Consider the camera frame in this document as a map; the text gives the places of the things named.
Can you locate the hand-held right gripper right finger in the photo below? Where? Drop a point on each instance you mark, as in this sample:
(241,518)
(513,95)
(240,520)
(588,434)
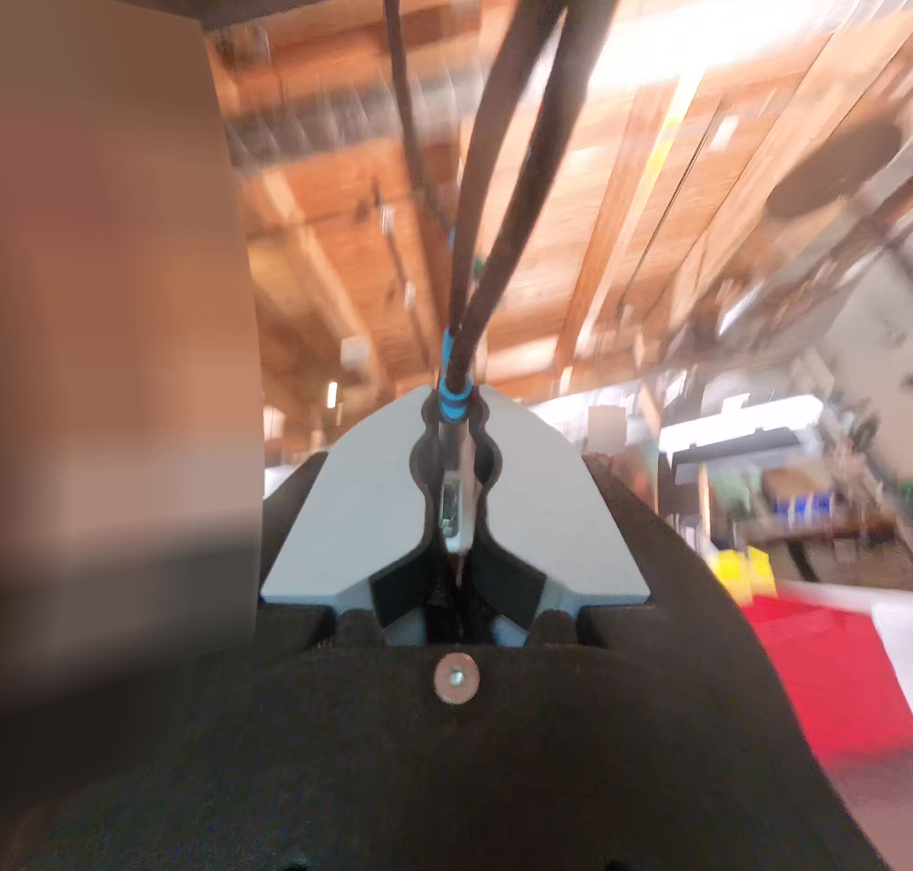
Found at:
(570,521)

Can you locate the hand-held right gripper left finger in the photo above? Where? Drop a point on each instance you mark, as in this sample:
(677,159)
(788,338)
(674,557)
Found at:
(342,521)

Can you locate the red plastic bin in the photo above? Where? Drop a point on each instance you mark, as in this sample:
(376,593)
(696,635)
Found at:
(834,671)

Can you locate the yellow plastic bin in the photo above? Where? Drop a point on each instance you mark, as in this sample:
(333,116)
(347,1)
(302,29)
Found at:
(742,571)

